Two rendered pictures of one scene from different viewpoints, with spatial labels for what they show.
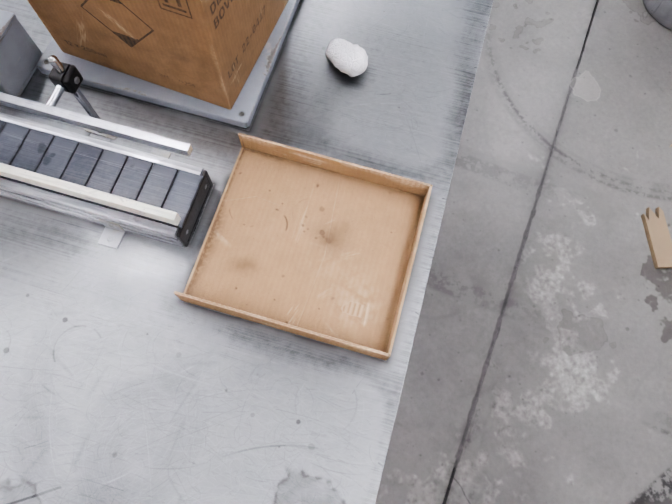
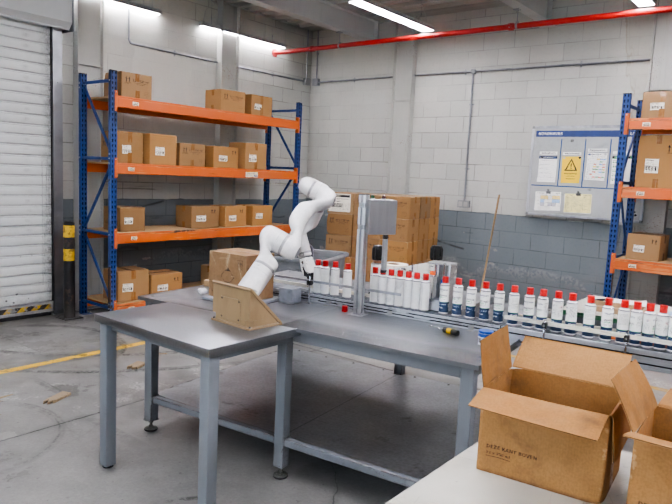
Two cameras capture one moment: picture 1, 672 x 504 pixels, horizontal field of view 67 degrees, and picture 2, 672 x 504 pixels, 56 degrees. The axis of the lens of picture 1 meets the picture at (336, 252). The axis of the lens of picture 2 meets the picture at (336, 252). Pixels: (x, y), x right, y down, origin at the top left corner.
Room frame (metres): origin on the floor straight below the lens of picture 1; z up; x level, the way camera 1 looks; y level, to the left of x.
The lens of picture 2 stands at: (3.89, 2.15, 1.60)
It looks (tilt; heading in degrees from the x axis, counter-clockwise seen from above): 7 degrees down; 201
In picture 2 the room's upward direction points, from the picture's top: 3 degrees clockwise
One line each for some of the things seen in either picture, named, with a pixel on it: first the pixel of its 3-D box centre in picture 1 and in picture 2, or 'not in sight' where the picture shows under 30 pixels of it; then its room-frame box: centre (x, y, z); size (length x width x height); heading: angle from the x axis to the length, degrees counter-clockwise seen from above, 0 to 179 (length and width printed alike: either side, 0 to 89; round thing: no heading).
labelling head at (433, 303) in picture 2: not in sight; (440, 286); (0.43, 1.45, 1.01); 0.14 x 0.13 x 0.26; 79
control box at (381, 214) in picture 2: not in sight; (378, 216); (0.54, 1.11, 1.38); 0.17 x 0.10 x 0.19; 134
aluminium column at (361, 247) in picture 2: not in sight; (361, 254); (0.59, 1.03, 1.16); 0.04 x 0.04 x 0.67; 79
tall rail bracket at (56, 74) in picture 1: (74, 109); not in sight; (0.39, 0.39, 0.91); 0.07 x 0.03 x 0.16; 169
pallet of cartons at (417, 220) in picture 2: not in sight; (381, 251); (-3.40, -0.06, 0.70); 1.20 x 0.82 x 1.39; 78
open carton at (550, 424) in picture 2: not in sight; (552, 408); (2.03, 2.12, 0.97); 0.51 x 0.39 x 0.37; 168
